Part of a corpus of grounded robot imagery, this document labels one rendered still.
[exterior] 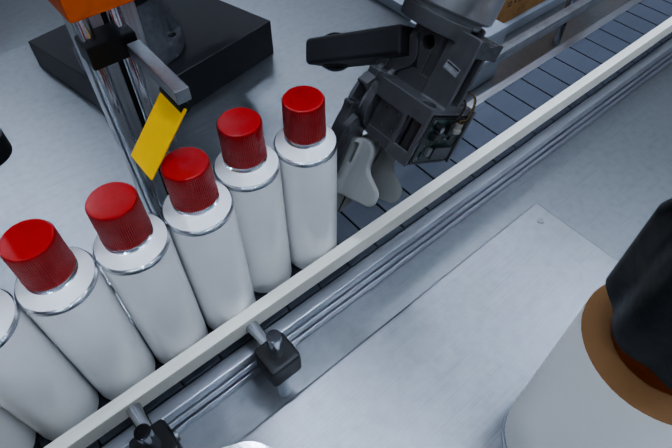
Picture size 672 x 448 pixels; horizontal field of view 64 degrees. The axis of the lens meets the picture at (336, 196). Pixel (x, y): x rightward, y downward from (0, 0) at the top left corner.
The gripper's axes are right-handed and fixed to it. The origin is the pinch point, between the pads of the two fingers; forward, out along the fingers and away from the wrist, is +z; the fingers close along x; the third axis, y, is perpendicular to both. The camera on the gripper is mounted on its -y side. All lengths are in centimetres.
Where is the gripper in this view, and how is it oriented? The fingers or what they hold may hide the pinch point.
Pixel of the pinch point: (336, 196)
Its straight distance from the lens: 53.9
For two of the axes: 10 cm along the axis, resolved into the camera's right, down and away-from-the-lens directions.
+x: 6.7, -1.0, 7.4
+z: -3.8, 8.0, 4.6
